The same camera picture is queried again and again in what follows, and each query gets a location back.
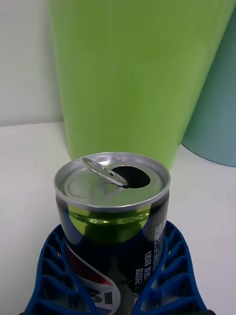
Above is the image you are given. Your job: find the green plastic bin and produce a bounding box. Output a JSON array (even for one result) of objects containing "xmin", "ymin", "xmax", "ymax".
[{"xmin": 48, "ymin": 0, "xmax": 236, "ymax": 170}]

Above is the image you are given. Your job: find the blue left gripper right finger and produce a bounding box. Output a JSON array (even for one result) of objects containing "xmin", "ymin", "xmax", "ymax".
[{"xmin": 133, "ymin": 220, "xmax": 210, "ymax": 315}]

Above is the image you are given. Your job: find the pale blue plastic bin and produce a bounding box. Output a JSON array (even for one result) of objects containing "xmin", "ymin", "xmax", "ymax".
[{"xmin": 180, "ymin": 9, "xmax": 236, "ymax": 167}]

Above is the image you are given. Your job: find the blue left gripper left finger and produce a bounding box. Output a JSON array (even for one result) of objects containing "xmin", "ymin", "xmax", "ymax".
[{"xmin": 24, "ymin": 223, "xmax": 100, "ymax": 315}]

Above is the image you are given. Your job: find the black drink can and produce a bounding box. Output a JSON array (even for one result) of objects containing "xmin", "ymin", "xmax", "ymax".
[{"xmin": 53, "ymin": 152, "xmax": 171, "ymax": 315}]

